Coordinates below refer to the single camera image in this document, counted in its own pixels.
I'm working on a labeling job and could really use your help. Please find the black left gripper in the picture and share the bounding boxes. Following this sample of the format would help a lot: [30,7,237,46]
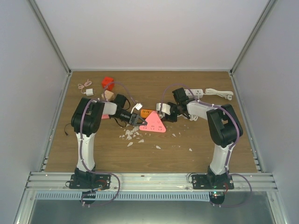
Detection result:
[112,110,148,126]

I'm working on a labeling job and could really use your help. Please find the pink triangular plug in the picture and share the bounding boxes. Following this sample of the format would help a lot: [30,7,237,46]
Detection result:
[139,111,166,133]

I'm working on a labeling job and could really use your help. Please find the orange power strip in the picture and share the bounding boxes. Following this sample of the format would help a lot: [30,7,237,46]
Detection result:
[140,109,154,119]

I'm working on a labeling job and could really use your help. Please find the white power strip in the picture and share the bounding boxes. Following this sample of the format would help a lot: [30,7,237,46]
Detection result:
[184,89,204,98]

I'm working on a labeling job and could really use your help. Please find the pink square adapter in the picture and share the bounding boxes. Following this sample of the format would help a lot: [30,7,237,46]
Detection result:
[101,114,109,119]

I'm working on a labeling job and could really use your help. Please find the wooden round-cornered block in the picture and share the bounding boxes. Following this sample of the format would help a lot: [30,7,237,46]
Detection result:
[101,90,115,102]

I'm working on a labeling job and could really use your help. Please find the red cube socket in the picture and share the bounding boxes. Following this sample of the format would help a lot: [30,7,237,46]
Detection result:
[101,77,114,91]

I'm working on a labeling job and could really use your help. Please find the white usb charger plug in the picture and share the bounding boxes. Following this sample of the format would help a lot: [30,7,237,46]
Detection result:
[85,88,96,97]

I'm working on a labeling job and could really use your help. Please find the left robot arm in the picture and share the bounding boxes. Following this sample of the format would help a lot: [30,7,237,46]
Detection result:
[71,94,148,189]

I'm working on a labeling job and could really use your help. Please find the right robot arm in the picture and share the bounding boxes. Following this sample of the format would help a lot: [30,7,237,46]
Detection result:
[156,88,243,189]

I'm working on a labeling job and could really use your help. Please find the white bundled orange strip cord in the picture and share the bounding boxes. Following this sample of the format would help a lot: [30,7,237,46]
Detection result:
[179,112,199,122]

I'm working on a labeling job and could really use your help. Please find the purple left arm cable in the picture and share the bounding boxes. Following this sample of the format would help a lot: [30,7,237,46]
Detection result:
[78,81,138,208]

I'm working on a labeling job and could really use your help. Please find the white bundled power strip cord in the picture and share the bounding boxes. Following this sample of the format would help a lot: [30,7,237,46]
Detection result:
[203,88,234,101]

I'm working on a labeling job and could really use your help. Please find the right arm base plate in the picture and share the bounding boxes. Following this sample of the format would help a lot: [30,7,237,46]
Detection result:
[191,174,235,190]

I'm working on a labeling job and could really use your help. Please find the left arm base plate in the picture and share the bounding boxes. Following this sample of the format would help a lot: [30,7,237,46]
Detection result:
[65,174,111,190]

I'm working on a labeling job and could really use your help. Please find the grey slotted cable duct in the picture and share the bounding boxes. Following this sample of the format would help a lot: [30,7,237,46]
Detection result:
[36,191,210,202]

